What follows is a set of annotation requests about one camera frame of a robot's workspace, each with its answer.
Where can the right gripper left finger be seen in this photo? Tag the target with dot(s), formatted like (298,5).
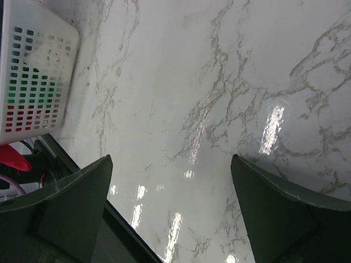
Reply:
(63,217)

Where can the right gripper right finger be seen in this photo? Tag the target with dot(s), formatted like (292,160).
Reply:
(286,222)

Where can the white plastic laundry basket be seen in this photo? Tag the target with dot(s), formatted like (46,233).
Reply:
(38,53)

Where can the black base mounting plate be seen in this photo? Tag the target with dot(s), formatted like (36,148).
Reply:
(116,241)

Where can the red t shirt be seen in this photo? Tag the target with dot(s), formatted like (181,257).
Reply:
(19,123)

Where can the green t shirt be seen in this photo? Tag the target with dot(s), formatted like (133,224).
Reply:
(29,85)

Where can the grey blue t shirt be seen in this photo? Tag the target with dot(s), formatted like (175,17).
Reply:
(19,29)

